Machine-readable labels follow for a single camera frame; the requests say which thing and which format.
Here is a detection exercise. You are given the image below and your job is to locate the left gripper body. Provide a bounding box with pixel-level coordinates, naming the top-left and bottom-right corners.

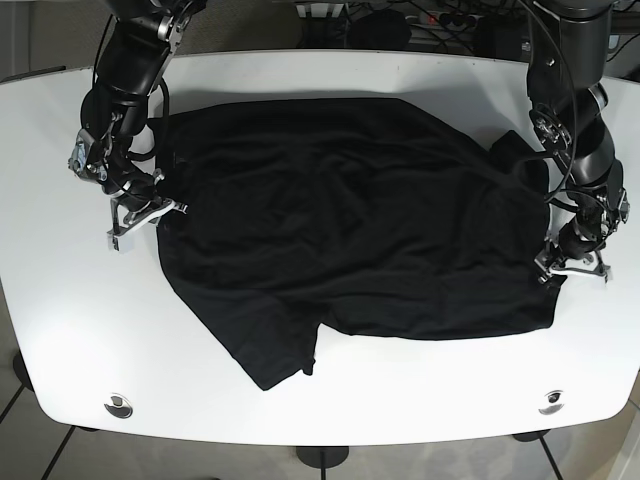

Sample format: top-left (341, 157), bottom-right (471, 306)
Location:
top-left (534, 209), bottom-right (612, 285)

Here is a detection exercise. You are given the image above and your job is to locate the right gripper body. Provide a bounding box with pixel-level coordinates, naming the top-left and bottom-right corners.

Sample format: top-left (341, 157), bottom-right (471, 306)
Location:
top-left (68, 149), bottom-right (188, 240)

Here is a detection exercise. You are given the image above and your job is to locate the plain black T-shirt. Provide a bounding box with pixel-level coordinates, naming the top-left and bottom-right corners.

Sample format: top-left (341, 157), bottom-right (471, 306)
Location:
top-left (156, 98), bottom-right (560, 390)

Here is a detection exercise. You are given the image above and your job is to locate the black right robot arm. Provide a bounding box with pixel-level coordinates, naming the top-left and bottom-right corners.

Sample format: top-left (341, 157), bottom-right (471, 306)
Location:
top-left (68, 0), bottom-right (206, 250)

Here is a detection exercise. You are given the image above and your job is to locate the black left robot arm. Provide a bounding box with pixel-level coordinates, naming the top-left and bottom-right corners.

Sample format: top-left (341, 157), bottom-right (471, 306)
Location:
top-left (522, 1), bottom-right (630, 283)

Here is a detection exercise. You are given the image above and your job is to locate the right chrome table grommet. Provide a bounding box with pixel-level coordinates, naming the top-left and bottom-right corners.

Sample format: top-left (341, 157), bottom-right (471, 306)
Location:
top-left (537, 390), bottom-right (565, 416)

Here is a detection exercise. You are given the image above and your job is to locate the chrome table grommet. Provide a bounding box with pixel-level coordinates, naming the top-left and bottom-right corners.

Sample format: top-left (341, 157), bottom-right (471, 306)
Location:
top-left (103, 393), bottom-right (133, 419)
top-left (537, 390), bottom-right (565, 416)

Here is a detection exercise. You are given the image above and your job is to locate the left chrome table grommet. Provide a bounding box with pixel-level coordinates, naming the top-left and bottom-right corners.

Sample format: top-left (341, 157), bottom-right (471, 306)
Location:
top-left (103, 393), bottom-right (133, 419)

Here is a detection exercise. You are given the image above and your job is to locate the power strip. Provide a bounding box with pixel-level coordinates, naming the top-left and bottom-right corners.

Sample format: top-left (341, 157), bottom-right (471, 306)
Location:
top-left (407, 12), bottom-right (479, 29)

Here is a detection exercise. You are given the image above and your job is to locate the black table base foot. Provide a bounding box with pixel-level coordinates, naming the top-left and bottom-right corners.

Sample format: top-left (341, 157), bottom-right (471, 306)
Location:
top-left (295, 446), bottom-right (350, 469)

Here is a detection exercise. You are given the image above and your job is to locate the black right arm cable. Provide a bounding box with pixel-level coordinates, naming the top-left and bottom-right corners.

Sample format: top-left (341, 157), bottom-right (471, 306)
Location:
top-left (92, 14), bottom-right (174, 166)

